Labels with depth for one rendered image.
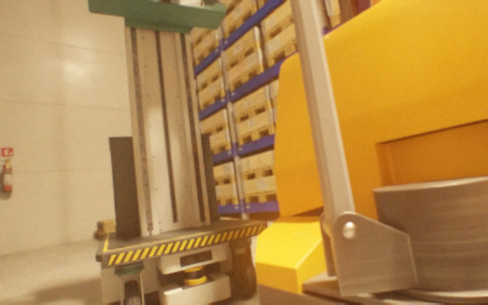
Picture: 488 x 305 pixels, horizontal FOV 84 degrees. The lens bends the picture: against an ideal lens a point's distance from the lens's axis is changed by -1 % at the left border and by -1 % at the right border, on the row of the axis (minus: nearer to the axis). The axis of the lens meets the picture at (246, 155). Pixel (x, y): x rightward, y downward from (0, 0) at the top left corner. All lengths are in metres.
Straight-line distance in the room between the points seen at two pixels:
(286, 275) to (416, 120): 0.38
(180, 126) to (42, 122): 4.53
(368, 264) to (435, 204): 0.12
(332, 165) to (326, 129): 0.06
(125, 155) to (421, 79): 1.37
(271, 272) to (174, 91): 1.22
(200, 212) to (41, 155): 4.57
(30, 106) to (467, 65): 5.88
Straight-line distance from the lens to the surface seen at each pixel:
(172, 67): 1.67
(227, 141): 4.58
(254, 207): 4.16
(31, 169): 5.75
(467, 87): 0.59
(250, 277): 1.30
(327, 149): 0.46
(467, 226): 0.47
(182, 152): 1.52
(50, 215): 5.70
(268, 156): 3.83
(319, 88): 0.48
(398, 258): 0.48
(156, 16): 1.65
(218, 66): 5.00
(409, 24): 0.71
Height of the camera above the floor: 0.47
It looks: 7 degrees up
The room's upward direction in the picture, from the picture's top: 8 degrees counter-clockwise
